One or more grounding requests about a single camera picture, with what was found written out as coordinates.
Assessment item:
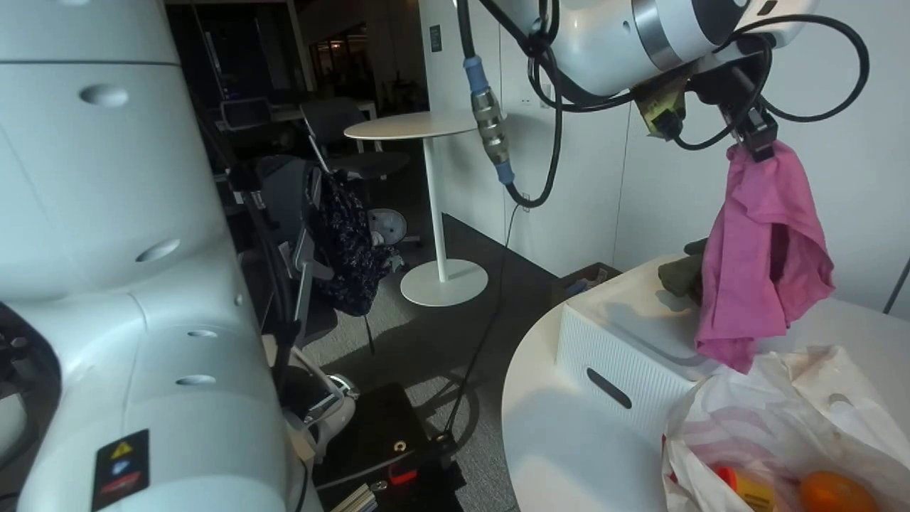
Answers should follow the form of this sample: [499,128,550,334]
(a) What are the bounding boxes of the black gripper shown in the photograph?
[693,57,782,163]

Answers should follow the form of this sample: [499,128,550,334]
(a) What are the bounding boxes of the white round helmet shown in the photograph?
[365,204,408,251]

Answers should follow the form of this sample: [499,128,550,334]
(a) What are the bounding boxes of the yellow-green wrist camera box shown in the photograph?
[633,82,690,139]

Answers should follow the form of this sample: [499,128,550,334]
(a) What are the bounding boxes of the black control box red button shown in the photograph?
[314,382,465,512]

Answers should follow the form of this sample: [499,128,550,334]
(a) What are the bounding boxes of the pink t-shirt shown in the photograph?
[693,139,835,375]

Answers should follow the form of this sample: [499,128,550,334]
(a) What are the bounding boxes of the white red plastic bag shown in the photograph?
[660,345,910,512]

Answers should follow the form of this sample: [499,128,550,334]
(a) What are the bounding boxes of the white lidded storage box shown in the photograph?
[550,251,762,459]

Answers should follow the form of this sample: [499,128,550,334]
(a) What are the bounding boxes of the thin black camera cable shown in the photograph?
[675,11,873,155]

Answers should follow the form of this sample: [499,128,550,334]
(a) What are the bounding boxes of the dark patterned backpack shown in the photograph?
[301,166,392,323]

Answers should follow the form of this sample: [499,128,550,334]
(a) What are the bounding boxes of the thick black cable blue connector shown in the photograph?
[452,0,565,212]

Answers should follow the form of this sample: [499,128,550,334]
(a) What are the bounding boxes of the round white side table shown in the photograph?
[341,112,491,310]

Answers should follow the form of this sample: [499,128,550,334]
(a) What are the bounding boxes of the yellow cup with red lid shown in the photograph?
[710,460,782,512]

